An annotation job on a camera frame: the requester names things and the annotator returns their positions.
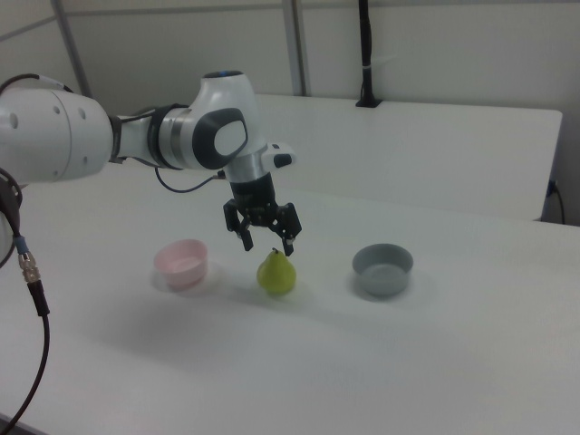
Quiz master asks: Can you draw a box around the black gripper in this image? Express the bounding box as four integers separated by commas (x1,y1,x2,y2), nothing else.
222,173,304,259

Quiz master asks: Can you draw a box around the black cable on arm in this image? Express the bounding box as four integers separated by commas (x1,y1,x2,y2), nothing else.
0,72,74,94

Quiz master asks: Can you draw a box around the thick black cable with connector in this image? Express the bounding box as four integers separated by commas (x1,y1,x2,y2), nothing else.
0,167,52,428

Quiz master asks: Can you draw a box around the grey plastic bowl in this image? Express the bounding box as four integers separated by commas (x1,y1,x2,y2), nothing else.
352,243,414,298

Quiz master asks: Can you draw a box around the thin dark gripper cable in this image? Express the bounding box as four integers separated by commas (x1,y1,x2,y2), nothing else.
154,164,227,196

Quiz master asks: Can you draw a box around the green pear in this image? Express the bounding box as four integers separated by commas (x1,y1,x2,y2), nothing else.
256,246,298,296

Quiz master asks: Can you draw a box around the black camera pole with base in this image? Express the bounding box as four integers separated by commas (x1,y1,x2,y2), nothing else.
355,0,382,109

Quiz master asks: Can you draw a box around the pink plastic bowl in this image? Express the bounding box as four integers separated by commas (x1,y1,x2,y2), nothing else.
152,238,210,291

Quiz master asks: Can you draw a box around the black cable beside table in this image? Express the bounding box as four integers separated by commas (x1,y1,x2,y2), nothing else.
547,179,568,225

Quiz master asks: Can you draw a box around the grey partition post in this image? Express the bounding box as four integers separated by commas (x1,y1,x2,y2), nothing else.
55,0,94,97
282,0,313,97

